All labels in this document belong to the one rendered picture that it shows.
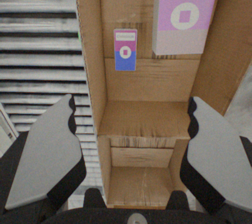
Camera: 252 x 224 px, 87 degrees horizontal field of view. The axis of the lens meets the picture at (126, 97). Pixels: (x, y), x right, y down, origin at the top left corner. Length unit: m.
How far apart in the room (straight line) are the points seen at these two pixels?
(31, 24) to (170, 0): 0.48
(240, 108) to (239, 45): 1.72
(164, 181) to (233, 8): 0.66
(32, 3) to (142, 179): 0.81
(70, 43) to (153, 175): 0.68
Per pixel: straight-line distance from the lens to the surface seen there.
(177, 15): 0.34
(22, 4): 0.64
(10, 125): 0.99
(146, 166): 0.76
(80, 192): 1.31
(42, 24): 0.62
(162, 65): 0.42
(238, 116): 2.12
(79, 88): 0.64
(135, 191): 0.70
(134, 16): 0.39
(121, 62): 0.37
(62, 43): 0.60
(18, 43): 0.69
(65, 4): 0.57
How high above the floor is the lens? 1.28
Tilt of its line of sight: 59 degrees down
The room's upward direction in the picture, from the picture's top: 178 degrees counter-clockwise
